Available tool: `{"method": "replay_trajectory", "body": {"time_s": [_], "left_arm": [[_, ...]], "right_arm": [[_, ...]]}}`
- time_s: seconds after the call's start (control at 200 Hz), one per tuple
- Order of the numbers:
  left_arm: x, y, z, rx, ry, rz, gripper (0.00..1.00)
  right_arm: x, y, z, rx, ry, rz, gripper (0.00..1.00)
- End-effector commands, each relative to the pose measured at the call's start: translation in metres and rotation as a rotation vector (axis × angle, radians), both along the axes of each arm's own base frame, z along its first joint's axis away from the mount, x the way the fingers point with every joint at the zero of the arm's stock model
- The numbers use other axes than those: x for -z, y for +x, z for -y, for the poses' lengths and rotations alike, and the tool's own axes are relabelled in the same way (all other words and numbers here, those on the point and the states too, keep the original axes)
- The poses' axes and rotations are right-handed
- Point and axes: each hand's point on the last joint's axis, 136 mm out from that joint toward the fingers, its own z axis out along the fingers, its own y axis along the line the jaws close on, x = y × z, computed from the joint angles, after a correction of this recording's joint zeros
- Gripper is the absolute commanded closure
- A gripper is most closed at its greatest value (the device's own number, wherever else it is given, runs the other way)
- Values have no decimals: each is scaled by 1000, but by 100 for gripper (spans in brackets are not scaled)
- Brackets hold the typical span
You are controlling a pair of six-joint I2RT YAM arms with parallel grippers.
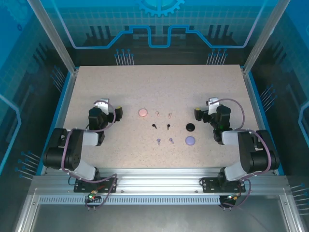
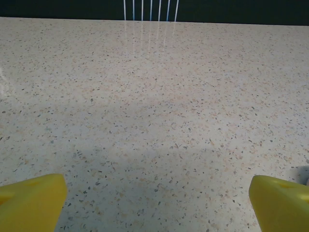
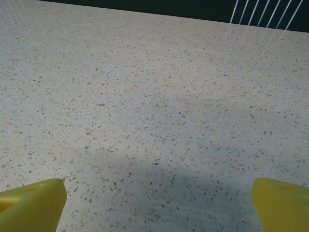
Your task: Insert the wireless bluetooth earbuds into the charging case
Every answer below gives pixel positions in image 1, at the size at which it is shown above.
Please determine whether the blue table edge strip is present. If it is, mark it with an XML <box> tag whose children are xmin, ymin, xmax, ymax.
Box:
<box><xmin>35</xmin><ymin>71</ymin><xmax>73</xmax><ymax>176</ymax></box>
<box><xmin>246</xmin><ymin>71</ymin><xmax>285</xmax><ymax>176</ymax></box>

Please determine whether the small LED controller board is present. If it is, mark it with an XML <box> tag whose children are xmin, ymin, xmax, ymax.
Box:
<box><xmin>225</xmin><ymin>193</ymin><xmax>242</xmax><ymax>202</ymax></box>
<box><xmin>87</xmin><ymin>190</ymin><xmax>101</xmax><ymax>203</ymax></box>

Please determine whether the grey metal bottom panel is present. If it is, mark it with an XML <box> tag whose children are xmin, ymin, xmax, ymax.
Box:
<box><xmin>31</xmin><ymin>204</ymin><xmax>288</xmax><ymax>232</ymax></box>

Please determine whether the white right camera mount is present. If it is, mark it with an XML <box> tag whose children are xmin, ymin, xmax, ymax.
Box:
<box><xmin>207</xmin><ymin>101</ymin><xmax>220</xmax><ymax>116</ymax></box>

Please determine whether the corner frame post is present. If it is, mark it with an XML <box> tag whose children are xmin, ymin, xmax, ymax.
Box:
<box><xmin>26</xmin><ymin>0</ymin><xmax>79</xmax><ymax>75</ymax></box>
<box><xmin>242</xmin><ymin>0</ymin><xmax>292</xmax><ymax>74</ymax></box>

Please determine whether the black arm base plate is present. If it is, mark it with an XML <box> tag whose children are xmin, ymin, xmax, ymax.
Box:
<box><xmin>73</xmin><ymin>177</ymin><xmax>117</xmax><ymax>193</ymax></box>
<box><xmin>201</xmin><ymin>177</ymin><xmax>246</xmax><ymax>193</ymax></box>

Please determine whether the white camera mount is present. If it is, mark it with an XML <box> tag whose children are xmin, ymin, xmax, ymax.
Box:
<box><xmin>207</xmin><ymin>101</ymin><xmax>220</xmax><ymax>116</ymax></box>
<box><xmin>93</xmin><ymin>100</ymin><xmax>110</xmax><ymax>116</ymax></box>

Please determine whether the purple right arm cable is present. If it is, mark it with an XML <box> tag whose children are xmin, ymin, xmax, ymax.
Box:
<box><xmin>210</xmin><ymin>98</ymin><xmax>272</xmax><ymax>211</ymax></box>

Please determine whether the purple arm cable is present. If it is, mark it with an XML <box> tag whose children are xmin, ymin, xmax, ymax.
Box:
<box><xmin>210</xmin><ymin>98</ymin><xmax>272</xmax><ymax>211</ymax></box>
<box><xmin>62</xmin><ymin>100</ymin><xmax>118</xmax><ymax>211</ymax></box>

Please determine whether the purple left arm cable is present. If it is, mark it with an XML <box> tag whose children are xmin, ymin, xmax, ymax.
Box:
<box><xmin>62</xmin><ymin>100</ymin><xmax>118</xmax><ymax>211</ymax></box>

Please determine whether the slotted grey cable duct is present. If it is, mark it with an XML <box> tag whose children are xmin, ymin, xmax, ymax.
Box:
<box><xmin>38</xmin><ymin>196</ymin><xmax>222</xmax><ymax>205</ymax></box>

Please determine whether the aluminium base rail beam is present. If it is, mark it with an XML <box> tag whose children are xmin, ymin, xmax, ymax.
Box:
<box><xmin>31</xmin><ymin>167</ymin><xmax>289</xmax><ymax>194</ymax></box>

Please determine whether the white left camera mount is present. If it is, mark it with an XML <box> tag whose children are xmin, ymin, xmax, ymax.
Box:
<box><xmin>93</xmin><ymin>100</ymin><xmax>110</xmax><ymax>116</ymax></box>

